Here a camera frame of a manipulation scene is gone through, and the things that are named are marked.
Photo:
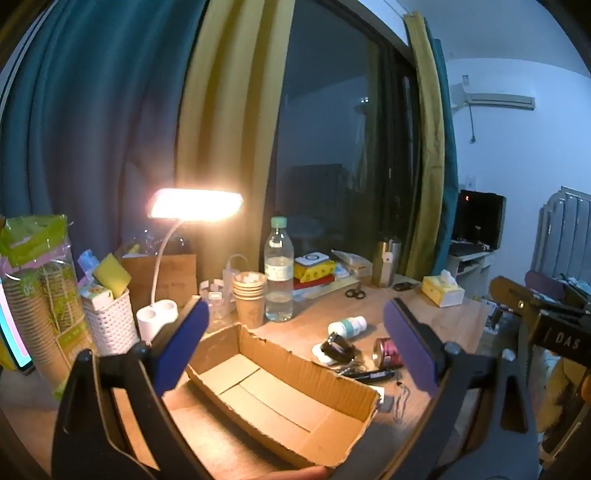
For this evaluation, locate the green wrapped paper cup pack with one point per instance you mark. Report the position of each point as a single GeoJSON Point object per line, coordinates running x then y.
{"type": "Point", "coordinates": [41, 300]}

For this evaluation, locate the clear glass with stickers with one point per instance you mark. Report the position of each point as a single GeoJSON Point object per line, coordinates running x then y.
{"type": "Point", "coordinates": [214, 300]}

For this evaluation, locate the white paper packet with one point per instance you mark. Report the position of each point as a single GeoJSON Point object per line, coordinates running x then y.
{"type": "Point", "coordinates": [351, 258]}

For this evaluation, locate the wide teal curtain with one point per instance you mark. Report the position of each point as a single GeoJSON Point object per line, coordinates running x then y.
{"type": "Point", "coordinates": [92, 115]}

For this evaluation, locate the grey panelled headboard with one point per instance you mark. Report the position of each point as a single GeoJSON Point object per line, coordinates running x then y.
{"type": "Point", "coordinates": [565, 230]}

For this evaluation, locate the dark glass window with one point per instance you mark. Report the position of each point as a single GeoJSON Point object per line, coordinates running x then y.
{"type": "Point", "coordinates": [332, 138]}

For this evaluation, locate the white medicine bottle green label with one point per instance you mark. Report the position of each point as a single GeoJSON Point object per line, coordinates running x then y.
{"type": "Point", "coordinates": [351, 326]}

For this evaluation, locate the narrow yellow curtain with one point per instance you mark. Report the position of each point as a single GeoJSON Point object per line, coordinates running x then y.
{"type": "Point", "coordinates": [429, 161]}

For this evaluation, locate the red book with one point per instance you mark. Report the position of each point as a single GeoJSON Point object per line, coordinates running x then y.
{"type": "Point", "coordinates": [314, 282]}

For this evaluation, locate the white box with yellow print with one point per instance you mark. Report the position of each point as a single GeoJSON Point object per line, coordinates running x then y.
{"type": "Point", "coordinates": [94, 294]}

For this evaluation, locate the yellow green sponge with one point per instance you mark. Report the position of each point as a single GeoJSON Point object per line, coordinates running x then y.
{"type": "Point", "coordinates": [113, 274]}

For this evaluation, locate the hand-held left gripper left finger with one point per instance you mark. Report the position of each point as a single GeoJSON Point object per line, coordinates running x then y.
{"type": "Point", "coordinates": [182, 344]}

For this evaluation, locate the tablet with lit screen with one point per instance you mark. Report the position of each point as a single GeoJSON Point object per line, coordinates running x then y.
{"type": "Point", "coordinates": [9, 332]}

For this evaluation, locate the brown cardboard lamp box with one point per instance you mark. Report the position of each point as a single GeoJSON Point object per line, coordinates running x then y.
{"type": "Point", "coordinates": [175, 277]}

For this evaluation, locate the red and gold tin can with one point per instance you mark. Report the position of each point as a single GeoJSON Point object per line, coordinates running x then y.
{"type": "Point", "coordinates": [390, 353]}

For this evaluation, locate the white air conditioner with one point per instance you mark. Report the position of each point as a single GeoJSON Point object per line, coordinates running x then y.
{"type": "Point", "coordinates": [498, 99]}

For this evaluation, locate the stack of brown paper cups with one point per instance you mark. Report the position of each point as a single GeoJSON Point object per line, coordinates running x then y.
{"type": "Point", "coordinates": [249, 309]}

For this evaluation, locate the blue and white packet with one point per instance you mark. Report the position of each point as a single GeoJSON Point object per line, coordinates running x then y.
{"type": "Point", "coordinates": [87, 263]}

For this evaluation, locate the white woven plastic basket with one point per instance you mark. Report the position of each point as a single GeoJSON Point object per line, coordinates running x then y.
{"type": "Point", "coordinates": [111, 323]}

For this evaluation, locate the narrow teal curtain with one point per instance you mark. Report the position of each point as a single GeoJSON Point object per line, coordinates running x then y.
{"type": "Point", "coordinates": [450, 152]}

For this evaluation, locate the white round pad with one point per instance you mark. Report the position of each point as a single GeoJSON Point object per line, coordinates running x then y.
{"type": "Point", "coordinates": [317, 354]}

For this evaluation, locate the wide yellow curtain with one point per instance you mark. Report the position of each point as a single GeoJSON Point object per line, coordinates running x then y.
{"type": "Point", "coordinates": [231, 115]}

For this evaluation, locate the black monitor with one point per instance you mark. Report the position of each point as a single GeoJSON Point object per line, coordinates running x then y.
{"type": "Point", "coordinates": [478, 217]}

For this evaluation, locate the white desk lamp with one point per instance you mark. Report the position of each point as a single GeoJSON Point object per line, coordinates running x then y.
{"type": "Point", "coordinates": [154, 318]}

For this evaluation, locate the black car key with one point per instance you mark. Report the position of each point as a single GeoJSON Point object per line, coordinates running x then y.
{"type": "Point", "coordinates": [404, 286]}

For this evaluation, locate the black scissors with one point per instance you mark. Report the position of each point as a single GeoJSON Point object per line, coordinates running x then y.
{"type": "Point", "coordinates": [354, 291]}

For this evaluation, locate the clear plastic water bottle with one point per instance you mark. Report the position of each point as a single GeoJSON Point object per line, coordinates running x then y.
{"type": "Point", "coordinates": [279, 277]}

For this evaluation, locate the yellow and white tissue box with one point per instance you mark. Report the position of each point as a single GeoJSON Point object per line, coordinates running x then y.
{"type": "Point", "coordinates": [441, 290]}

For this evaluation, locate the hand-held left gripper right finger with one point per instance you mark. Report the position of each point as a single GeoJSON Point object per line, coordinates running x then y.
{"type": "Point", "coordinates": [408, 344]}

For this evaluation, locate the white monitor stand cabinet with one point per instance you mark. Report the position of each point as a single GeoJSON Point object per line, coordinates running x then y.
{"type": "Point", "coordinates": [471, 267]}

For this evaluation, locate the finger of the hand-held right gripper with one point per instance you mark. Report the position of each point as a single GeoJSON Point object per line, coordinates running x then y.
{"type": "Point", "coordinates": [512, 290]}

